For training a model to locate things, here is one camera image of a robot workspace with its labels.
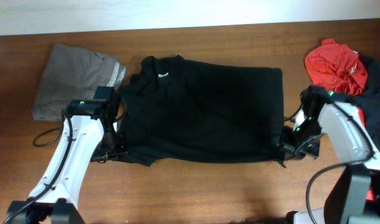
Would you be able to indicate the grey folded garment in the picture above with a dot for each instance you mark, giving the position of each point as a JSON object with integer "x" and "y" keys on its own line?
{"x": 73, "y": 73}

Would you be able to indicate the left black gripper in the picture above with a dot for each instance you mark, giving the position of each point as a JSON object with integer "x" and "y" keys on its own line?
{"x": 122, "y": 147}

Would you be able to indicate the red garment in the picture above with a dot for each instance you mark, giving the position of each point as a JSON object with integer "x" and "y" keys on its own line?
{"x": 336, "y": 67}

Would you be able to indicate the black t-shirt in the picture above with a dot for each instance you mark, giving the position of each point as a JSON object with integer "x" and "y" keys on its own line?
{"x": 201, "y": 112}

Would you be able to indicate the dark navy garment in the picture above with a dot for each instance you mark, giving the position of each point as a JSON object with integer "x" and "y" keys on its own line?
{"x": 369, "y": 101}

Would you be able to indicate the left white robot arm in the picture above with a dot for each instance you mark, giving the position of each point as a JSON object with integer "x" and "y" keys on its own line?
{"x": 89, "y": 133}

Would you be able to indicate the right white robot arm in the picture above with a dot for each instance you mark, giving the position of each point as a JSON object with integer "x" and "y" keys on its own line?
{"x": 355, "y": 198}

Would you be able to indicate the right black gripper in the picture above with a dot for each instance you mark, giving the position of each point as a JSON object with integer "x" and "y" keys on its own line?
{"x": 290, "y": 149}

